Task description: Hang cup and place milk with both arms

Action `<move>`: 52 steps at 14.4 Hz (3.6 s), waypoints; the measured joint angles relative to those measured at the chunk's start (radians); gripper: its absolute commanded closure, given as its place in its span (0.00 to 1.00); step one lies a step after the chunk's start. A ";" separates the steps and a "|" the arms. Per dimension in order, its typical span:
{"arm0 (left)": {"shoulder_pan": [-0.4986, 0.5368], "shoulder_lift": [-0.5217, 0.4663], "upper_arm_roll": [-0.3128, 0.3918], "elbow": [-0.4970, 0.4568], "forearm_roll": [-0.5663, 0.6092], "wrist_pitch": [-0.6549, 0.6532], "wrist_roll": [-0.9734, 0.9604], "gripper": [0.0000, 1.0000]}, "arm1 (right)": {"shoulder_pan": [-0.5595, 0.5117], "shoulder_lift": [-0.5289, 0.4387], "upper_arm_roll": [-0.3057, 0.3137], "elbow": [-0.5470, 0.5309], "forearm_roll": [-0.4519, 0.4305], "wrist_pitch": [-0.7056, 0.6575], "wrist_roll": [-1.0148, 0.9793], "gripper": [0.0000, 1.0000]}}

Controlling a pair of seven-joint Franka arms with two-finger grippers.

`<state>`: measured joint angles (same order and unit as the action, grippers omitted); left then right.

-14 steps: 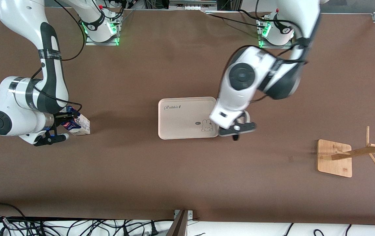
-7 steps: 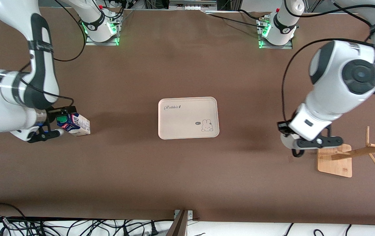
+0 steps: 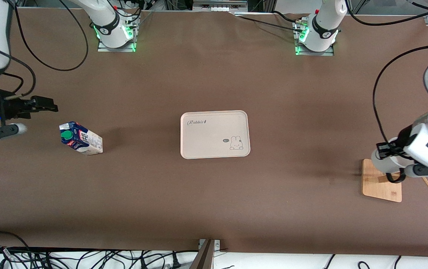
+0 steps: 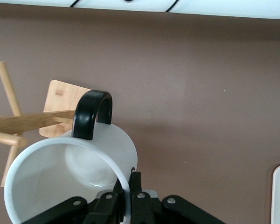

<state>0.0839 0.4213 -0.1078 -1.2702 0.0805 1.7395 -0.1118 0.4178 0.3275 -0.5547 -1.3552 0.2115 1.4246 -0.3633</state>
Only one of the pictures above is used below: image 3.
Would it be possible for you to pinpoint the aluminium profile bar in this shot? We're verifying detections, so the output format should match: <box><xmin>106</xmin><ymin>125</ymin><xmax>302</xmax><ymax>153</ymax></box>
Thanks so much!
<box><xmin>189</xmin><ymin>238</ymin><xmax>221</xmax><ymax>269</ymax></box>

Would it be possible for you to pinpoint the black cable at table edge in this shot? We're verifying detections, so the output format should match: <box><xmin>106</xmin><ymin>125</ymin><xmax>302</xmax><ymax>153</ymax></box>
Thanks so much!
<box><xmin>0</xmin><ymin>231</ymin><xmax>32</xmax><ymax>251</ymax></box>

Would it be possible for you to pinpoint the cream rabbit print tray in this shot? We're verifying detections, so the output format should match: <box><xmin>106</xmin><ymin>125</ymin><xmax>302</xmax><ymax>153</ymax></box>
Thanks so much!
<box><xmin>180</xmin><ymin>110</ymin><xmax>251</xmax><ymax>160</ymax></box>

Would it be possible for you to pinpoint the blue white milk carton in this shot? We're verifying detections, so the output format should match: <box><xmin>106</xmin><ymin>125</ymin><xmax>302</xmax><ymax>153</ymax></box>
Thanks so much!
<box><xmin>59</xmin><ymin>121</ymin><xmax>104</xmax><ymax>156</ymax></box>

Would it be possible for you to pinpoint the long looping black cable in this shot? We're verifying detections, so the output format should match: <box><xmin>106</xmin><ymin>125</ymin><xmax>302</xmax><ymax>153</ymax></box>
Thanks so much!
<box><xmin>13</xmin><ymin>0</ymin><xmax>89</xmax><ymax>72</ymax></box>

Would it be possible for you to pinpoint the tangled black cable bundle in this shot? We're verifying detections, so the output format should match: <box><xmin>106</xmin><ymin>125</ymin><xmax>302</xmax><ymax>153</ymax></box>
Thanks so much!
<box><xmin>0</xmin><ymin>245</ymin><xmax>199</xmax><ymax>269</ymax></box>

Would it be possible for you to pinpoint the black overhead cable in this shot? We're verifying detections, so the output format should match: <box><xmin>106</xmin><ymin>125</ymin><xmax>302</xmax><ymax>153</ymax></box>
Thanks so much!
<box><xmin>346</xmin><ymin>0</ymin><xmax>428</xmax><ymax>27</ymax></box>

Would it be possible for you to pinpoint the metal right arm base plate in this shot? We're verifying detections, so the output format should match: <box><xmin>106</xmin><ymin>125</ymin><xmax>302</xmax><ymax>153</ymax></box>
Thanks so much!
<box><xmin>97</xmin><ymin>14</ymin><xmax>137</xmax><ymax>52</ymax></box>

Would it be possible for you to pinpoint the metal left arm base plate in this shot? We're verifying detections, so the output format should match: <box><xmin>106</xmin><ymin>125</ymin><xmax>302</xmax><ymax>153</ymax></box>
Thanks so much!
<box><xmin>293</xmin><ymin>19</ymin><xmax>335</xmax><ymax>57</ymax></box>

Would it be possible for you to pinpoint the white cup black handle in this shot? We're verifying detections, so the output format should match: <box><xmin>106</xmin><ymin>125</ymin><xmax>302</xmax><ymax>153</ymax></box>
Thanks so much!
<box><xmin>371</xmin><ymin>149</ymin><xmax>406</xmax><ymax>184</ymax></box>

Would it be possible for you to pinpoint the wooden cup hanging rack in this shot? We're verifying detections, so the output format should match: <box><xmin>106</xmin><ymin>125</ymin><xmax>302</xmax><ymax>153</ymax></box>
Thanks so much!
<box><xmin>361</xmin><ymin>158</ymin><xmax>428</xmax><ymax>203</ymax></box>

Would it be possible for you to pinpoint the black cable to base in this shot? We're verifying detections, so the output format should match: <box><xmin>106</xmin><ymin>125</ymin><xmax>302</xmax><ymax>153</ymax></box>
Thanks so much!
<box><xmin>233</xmin><ymin>10</ymin><xmax>305</xmax><ymax>33</ymax></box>

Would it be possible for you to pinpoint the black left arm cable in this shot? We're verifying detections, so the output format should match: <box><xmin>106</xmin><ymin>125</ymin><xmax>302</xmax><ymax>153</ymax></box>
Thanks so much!
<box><xmin>372</xmin><ymin>43</ymin><xmax>428</xmax><ymax>151</ymax></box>

